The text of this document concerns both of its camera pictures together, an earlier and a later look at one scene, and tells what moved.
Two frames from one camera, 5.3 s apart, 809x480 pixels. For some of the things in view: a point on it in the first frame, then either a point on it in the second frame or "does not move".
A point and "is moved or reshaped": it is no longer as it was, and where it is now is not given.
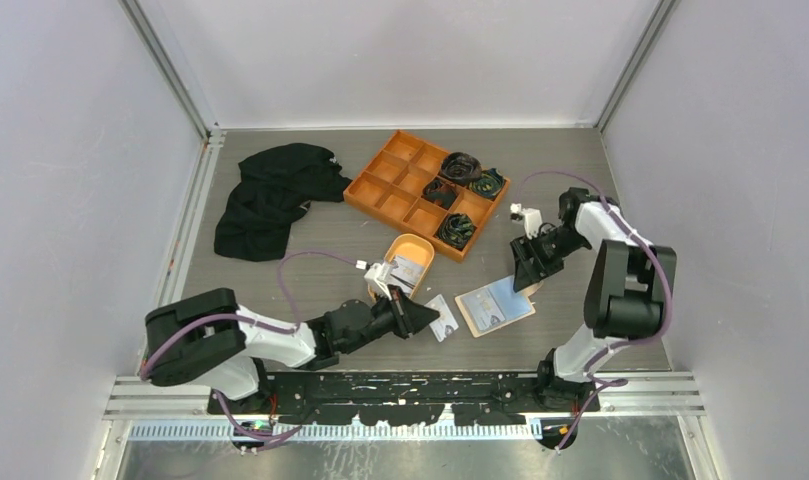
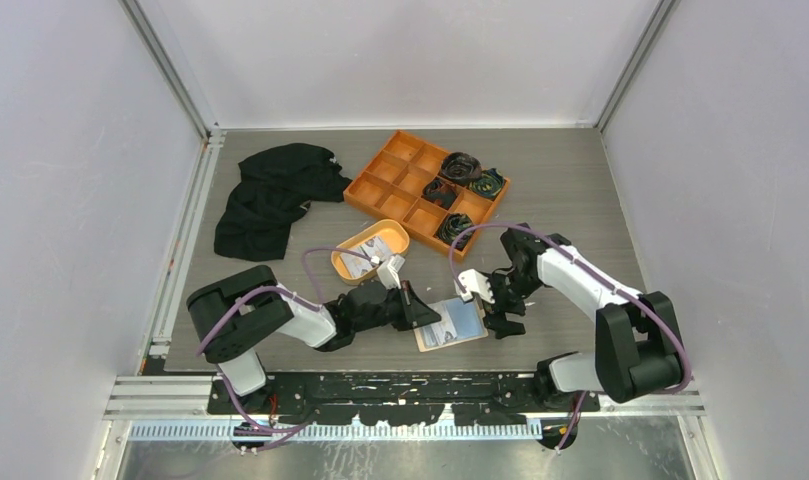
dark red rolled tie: [440, 192] does not move
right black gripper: [525, 272] -> [497, 320]
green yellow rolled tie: [456, 229] does not move
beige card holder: [496, 305] is moved or reshaped
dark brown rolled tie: [461, 168] does not move
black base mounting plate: [399, 398] does not move
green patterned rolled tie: [489, 185] does not move
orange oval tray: [416, 248] -> [381, 239]
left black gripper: [410, 317] does not move
